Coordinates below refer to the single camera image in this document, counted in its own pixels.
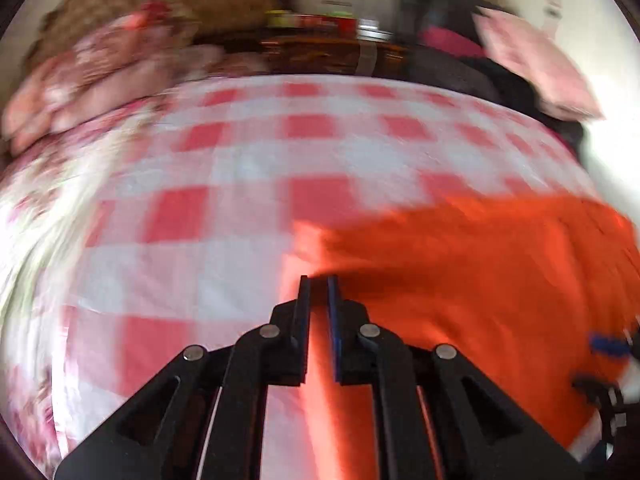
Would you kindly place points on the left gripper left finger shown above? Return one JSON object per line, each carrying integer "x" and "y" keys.
{"x": 202, "y": 416}

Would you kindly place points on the maroon cushion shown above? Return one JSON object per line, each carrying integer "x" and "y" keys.
{"x": 450, "y": 42}

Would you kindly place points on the red cup green lid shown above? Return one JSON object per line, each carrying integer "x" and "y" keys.
{"x": 346, "y": 24}

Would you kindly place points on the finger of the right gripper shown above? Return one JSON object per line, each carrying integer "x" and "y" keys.
{"x": 613, "y": 346}

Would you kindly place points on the black garment on armchair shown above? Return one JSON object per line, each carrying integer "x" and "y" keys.
{"x": 514, "y": 92}

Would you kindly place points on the white round device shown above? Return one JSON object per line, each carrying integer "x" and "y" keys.
{"x": 375, "y": 35}

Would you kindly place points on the dark wooden nightstand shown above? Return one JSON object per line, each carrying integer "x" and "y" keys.
{"x": 309, "y": 54}

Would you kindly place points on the orange pants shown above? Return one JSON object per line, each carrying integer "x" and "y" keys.
{"x": 517, "y": 284}

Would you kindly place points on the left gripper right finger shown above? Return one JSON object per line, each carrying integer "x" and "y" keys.
{"x": 435, "y": 414}

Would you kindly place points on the yellow jar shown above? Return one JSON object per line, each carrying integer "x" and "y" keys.
{"x": 281, "y": 19}

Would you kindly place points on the black leather armchair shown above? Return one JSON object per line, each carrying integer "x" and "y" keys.
{"x": 439, "y": 69}

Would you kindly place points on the red tin box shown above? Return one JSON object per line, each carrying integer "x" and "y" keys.
{"x": 312, "y": 21}

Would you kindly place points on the folded floral quilt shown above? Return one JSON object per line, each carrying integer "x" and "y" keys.
{"x": 61, "y": 79}

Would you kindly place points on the floral bed sheet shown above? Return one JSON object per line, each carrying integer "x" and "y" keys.
{"x": 48, "y": 203}

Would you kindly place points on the red white checkered tablecloth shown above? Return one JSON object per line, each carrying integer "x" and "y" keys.
{"x": 191, "y": 229}

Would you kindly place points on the small pink bed pillow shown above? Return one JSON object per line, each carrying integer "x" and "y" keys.
{"x": 205, "y": 60}

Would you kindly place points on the pink floral pillow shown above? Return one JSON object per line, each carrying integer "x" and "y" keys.
{"x": 563, "y": 91}

